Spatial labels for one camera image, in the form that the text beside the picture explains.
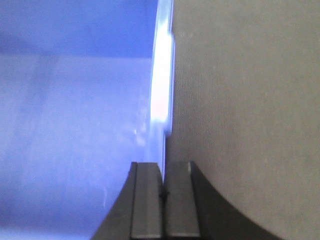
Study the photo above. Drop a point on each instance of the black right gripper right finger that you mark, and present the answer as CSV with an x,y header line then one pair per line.
x,y
195,210

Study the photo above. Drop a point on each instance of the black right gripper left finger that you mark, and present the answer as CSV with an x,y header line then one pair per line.
x,y
137,213

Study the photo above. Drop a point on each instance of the blue plastic bin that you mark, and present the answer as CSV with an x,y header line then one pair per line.
x,y
85,91

